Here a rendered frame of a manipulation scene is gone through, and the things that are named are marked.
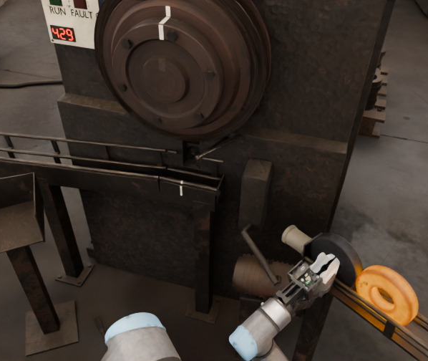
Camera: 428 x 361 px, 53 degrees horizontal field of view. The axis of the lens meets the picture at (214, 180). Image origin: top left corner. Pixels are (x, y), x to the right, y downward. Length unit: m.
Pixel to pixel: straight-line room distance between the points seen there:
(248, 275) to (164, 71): 0.68
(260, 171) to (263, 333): 0.47
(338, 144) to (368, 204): 1.19
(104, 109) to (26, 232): 0.46
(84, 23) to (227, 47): 0.51
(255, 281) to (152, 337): 0.57
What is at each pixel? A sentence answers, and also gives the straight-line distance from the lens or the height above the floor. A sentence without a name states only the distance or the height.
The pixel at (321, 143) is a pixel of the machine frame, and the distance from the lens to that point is 1.33.
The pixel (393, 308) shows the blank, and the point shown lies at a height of 0.72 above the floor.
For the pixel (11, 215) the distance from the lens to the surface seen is 1.56.
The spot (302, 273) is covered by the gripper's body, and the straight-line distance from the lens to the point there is 1.12.
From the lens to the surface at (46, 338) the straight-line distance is 1.95.
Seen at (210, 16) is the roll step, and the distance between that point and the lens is 1.06.
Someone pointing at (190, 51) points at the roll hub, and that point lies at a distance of 1.03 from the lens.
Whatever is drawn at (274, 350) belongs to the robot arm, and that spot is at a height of 0.59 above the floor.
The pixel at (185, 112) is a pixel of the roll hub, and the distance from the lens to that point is 1.12.
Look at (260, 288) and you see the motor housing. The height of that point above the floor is 0.50.
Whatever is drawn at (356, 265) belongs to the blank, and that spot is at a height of 0.75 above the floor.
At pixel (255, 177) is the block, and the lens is 1.28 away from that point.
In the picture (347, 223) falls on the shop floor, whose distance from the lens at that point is 2.36.
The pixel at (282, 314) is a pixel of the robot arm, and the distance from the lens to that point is 1.10.
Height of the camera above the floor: 1.62
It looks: 41 degrees down
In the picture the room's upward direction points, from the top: 1 degrees clockwise
